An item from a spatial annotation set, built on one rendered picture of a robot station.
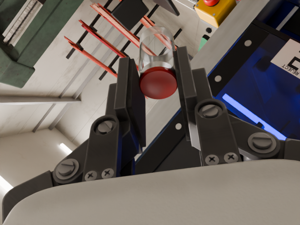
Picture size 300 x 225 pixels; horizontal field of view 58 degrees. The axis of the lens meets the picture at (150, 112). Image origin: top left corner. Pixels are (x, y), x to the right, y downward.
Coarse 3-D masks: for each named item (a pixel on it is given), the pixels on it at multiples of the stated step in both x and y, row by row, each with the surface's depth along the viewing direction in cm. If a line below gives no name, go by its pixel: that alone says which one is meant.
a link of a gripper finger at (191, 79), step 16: (176, 48) 13; (176, 64) 13; (192, 80) 11; (192, 96) 11; (208, 96) 12; (192, 112) 11; (192, 128) 11; (240, 128) 10; (256, 128) 10; (192, 144) 12; (240, 144) 10; (256, 144) 9; (272, 144) 9
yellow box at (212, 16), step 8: (200, 0) 68; (224, 0) 64; (232, 0) 65; (200, 8) 67; (208, 8) 66; (216, 8) 65; (224, 8) 65; (232, 8) 67; (200, 16) 70; (208, 16) 66; (216, 16) 65; (224, 16) 67; (208, 24) 71; (216, 24) 67
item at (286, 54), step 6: (288, 42) 56; (294, 42) 55; (282, 48) 56; (288, 48) 55; (294, 48) 55; (276, 54) 56; (282, 54) 56; (288, 54) 55; (294, 54) 55; (276, 60) 56; (282, 60) 55; (288, 60) 55; (282, 66) 55; (288, 66) 54; (294, 72) 54
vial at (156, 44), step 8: (144, 32) 17; (152, 32) 16; (160, 32) 16; (168, 32) 16; (144, 40) 16; (152, 40) 15; (160, 40) 15; (168, 40) 16; (144, 48) 15; (152, 48) 15; (160, 48) 15; (168, 48) 15; (144, 56) 15; (152, 56) 14; (160, 56) 14; (168, 56) 15; (144, 64) 15; (152, 64) 14; (160, 64) 14; (168, 64) 14
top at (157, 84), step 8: (144, 72) 14; (152, 72) 14; (160, 72) 14; (168, 72) 14; (144, 80) 14; (152, 80) 14; (160, 80) 14; (168, 80) 14; (176, 80) 14; (144, 88) 14; (152, 88) 14; (160, 88) 14; (168, 88) 14; (176, 88) 14; (152, 96) 15; (160, 96) 15; (168, 96) 15
